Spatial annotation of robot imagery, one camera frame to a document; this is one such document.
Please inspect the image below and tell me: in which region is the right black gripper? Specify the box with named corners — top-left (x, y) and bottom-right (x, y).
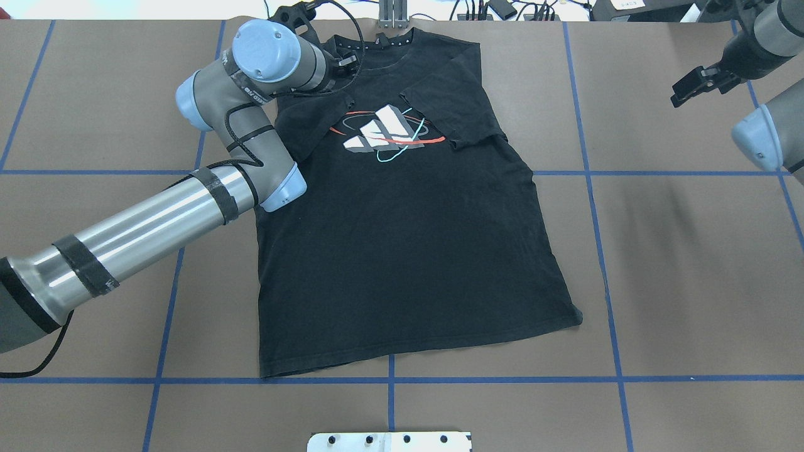
top-left (671, 38), bottom-right (762, 108)

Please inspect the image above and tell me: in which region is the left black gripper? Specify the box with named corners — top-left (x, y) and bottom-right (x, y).
top-left (275, 2), bottom-right (360, 79)

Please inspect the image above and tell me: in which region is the black printed t-shirt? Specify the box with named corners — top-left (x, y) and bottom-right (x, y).
top-left (256, 28), bottom-right (583, 378)

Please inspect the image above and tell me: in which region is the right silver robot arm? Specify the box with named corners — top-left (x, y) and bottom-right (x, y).
top-left (671, 1), bottom-right (803, 183)

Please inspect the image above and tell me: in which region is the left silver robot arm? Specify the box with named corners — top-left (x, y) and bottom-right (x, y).
top-left (1, 1), bottom-right (361, 352)

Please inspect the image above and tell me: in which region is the white mounting plate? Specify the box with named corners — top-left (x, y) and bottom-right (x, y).
top-left (306, 430), bottom-right (474, 451)

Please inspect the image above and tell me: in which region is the aluminium frame post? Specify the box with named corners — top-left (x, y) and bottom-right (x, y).
top-left (378, 0), bottom-right (410, 30)

